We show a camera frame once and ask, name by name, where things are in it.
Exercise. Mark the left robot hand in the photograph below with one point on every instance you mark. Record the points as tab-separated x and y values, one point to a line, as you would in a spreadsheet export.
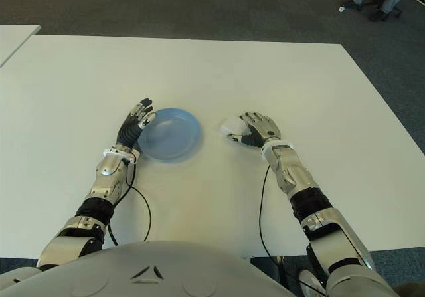
131	131

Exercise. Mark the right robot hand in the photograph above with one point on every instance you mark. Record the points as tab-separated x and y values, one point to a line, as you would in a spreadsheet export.
264	129

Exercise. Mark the white charger plug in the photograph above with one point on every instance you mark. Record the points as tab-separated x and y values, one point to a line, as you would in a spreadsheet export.
234	126

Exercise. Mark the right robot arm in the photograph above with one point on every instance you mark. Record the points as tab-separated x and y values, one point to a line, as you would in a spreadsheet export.
299	180

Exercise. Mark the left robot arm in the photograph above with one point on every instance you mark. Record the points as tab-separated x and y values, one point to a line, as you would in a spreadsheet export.
106	184

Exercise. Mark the blue plastic plate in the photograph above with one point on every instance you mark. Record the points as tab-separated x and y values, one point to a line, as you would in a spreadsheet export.
172	136

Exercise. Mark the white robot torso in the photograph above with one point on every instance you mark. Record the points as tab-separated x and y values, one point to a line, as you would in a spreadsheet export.
149	270

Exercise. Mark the white side table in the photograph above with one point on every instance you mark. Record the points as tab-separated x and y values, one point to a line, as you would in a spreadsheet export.
15	39

